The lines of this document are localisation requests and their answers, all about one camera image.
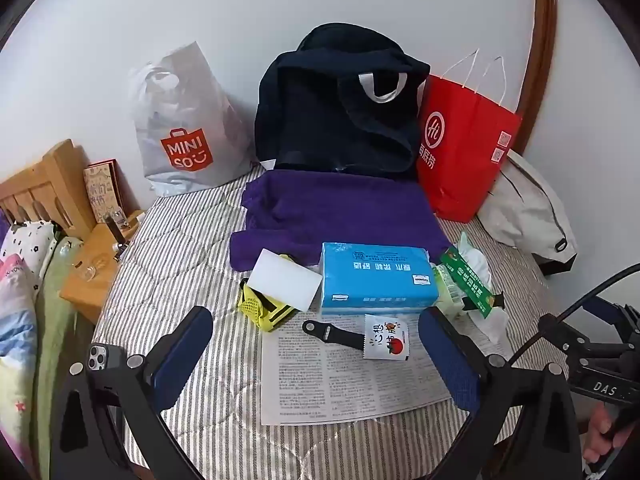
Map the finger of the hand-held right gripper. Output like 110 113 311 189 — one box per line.
585 296 640 343
541 314 626 361

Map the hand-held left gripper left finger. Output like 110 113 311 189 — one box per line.
50 306 215 480

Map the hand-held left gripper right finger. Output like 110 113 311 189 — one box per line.
419 307 586 480

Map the white translucent bag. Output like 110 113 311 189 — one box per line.
455 232 511 346

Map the green wrapper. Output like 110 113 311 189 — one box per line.
440 246 506 320

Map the yellow mesh pouch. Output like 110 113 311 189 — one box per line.
237 255 301 333

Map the black strap with printed card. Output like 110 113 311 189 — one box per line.
302 314 412 362

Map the white rectangular block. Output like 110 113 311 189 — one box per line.
248 248 323 313

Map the person's right hand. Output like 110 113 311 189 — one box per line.
584 405 640 471

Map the black angular object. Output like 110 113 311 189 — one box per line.
537 255 576 276

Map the grey smartphone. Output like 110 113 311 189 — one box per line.
86 341 146 411

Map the blue tissue pack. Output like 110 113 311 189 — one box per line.
319 242 438 316

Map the striped quilt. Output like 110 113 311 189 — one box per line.
92 165 566 480

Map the wooden nightstand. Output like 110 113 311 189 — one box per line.
60 210 146 323

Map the clear glass item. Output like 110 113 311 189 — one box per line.
75 255 108 281

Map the printed paper sheet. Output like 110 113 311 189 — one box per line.
260 305 453 426

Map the green blanket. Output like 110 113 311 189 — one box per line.
30 237 96 461

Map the white quilted bag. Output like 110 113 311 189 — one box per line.
475 149 580 276

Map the small black and silver device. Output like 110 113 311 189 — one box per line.
102 210 131 261

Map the colourful printed blanket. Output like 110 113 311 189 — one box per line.
0 255 48 480

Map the patterned book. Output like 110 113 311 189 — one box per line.
82 159 126 223

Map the flower print pillow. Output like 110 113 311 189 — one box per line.
0 220 63 281

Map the purple towel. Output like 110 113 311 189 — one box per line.
230 170 453 273

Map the red paper bag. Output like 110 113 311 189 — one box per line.
416 49 523 224

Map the wooden headboard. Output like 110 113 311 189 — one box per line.
0 139 96 241

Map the grey plastic shopping bag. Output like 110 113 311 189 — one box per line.
127 41 261 196

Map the navy fabric bag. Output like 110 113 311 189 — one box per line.
254 22 432 181

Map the black cable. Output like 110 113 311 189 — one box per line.
505 262 640 361

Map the curved wooden frame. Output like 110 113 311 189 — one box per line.
517 0 558 156

